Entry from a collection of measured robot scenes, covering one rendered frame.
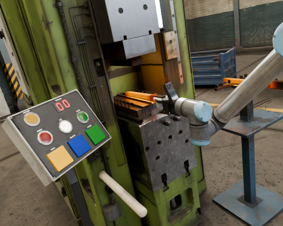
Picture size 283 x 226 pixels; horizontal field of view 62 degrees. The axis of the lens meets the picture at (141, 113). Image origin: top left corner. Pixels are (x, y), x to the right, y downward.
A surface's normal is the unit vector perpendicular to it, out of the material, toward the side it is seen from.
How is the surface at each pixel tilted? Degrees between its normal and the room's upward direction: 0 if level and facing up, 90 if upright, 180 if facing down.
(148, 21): 90
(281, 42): 84
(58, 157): 60
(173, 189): 90
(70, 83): 90
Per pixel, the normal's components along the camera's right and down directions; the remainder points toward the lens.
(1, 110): 0.71, 0.11
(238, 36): -0.68, 0.36
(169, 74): 0.55, 0.18
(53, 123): 0.64, -0.44
